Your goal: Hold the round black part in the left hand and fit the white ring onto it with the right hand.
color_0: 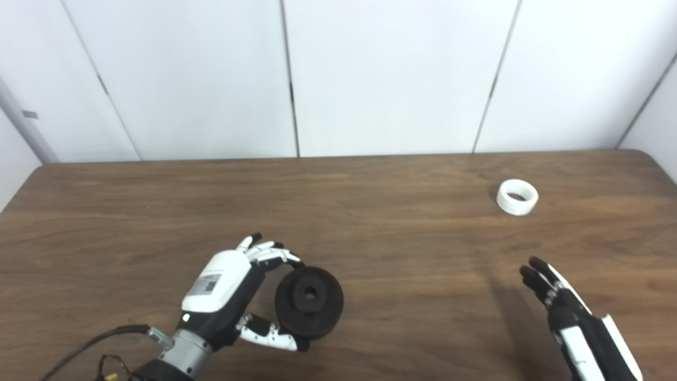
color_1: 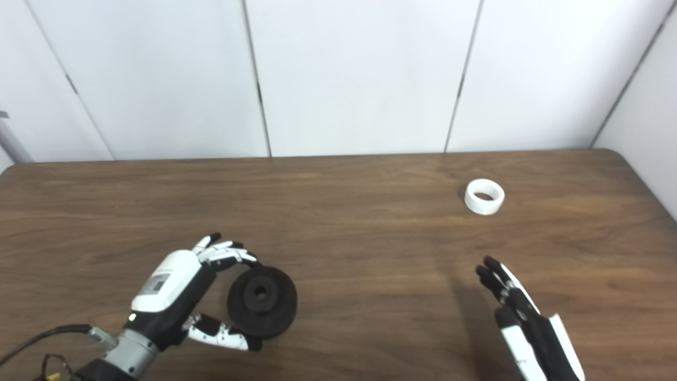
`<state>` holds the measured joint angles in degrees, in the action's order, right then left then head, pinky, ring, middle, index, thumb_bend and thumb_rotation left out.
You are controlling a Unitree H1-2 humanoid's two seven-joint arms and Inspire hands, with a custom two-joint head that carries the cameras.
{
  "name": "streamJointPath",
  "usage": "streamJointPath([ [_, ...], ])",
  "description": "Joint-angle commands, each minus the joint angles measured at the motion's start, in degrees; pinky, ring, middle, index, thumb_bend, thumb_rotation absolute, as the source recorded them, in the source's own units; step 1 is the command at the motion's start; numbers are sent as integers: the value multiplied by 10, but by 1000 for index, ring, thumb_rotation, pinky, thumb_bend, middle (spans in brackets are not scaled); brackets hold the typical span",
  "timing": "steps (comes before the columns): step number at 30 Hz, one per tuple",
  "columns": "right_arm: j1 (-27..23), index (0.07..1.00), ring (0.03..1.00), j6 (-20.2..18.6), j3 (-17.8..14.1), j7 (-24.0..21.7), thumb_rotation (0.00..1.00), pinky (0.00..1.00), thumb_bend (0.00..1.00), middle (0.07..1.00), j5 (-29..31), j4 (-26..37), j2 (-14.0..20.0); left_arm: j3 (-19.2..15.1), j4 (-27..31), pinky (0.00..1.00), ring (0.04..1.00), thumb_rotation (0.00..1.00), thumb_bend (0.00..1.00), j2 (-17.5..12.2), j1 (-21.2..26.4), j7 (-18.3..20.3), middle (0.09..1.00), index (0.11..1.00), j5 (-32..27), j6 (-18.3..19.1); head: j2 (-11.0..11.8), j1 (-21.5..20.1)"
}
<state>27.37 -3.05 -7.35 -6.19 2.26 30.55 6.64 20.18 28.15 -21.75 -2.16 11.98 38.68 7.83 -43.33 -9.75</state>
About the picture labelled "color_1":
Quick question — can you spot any left robot hand, white and black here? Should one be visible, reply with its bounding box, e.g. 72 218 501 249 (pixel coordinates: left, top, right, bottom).
127 233 262 352

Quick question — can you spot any right robot hand, white and black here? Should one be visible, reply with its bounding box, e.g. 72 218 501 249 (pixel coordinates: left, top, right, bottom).
475 256 587 381

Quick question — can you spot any round black part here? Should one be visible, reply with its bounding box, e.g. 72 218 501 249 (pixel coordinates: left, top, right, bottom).
227 265 298 339

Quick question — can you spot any white toothed ring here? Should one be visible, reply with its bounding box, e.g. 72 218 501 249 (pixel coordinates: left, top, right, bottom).
464 178 506 216

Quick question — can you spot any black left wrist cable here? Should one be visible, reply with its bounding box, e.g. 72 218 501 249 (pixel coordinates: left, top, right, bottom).
0 324 114 367

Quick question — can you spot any thin left arm wire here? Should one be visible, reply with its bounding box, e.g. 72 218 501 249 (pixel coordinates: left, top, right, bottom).
33 353 74 381

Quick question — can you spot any grey wall post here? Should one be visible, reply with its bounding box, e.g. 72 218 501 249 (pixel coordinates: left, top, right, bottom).
0 110 34 163

